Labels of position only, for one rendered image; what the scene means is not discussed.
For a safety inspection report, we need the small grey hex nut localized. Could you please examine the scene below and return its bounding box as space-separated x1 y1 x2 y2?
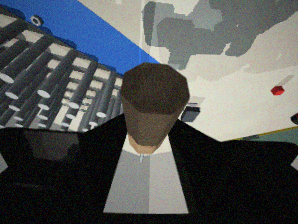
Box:
31 15 43 27

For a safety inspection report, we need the red and black screwdriver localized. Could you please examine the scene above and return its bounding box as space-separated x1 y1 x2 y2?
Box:
291 114 298 125

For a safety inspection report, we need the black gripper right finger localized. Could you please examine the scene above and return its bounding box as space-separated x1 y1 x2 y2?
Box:
168 119 298 214

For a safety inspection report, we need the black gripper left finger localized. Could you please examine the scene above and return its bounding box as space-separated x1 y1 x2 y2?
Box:
0 113 127 212

